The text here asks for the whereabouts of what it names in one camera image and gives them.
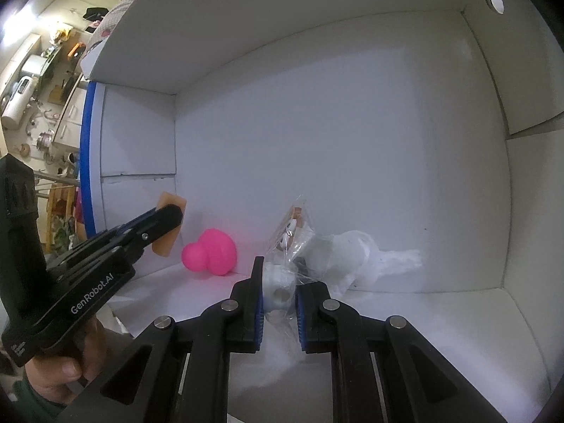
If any white cardboard box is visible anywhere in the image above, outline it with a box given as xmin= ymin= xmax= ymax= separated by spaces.
xmin=79 ymin=0 xmax=564 ymax=423

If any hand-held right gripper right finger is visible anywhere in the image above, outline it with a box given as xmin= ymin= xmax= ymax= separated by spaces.
xmin=294 ymin=280 xmax=507 ymax=423

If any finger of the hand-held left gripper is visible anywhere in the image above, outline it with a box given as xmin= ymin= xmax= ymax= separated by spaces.
xmin=106 ymin=204 xmax=184 ymax=262

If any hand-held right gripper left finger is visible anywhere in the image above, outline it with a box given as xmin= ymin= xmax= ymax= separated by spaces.
xmin=57 ymin=256 xmax=267 ymax=423

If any wooden rack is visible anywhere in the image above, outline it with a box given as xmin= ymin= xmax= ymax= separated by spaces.
xmin=43 ymin=184 xmax=82 ymax=250

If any pink soft toy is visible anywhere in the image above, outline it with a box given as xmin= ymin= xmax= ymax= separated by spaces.
xmin=181 ymin=228 xmax=239 ymax=278

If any small white soft toy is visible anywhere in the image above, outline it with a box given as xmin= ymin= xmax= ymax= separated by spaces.
xmin=260 ymin=261 xmax=295 ymax=314

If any clear plastic toy packet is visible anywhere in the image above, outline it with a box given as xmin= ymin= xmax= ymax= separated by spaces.
xmin=269 ymin=194 xmax=319 ymax=319

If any white kitchen cabinet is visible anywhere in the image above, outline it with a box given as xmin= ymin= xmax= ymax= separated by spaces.
xmin=50 ymin=73 xmax=90 ymax=153

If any blue tape strip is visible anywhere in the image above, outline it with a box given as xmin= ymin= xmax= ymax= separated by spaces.
xmin=79 ymin=80 xmax=107 ymax=238

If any white grey kitchen appliance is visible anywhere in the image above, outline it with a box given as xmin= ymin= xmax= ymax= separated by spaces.
xmin=19 ymin=54 xmax=45 ymax=76

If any white fluffy plush toy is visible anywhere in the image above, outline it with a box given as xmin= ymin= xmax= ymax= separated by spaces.
xmin=303 ymin=229 xmax=424 ymax=297

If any person's left hand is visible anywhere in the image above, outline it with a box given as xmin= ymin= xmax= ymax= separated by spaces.
xmin=24 ymin=312 xmax=107 ymax=406

